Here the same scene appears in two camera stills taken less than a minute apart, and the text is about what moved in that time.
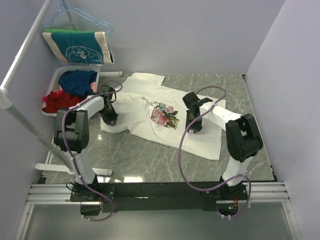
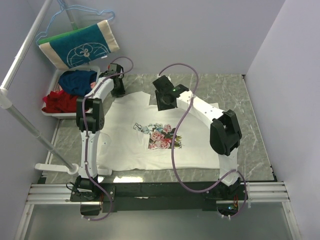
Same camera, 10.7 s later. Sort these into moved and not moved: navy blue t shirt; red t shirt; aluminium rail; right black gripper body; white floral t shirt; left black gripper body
Moved: left black gripper body; white floral t shirt; right black gripper body
Not moved: red t shirt; aluminium rail; navy blue t shirt
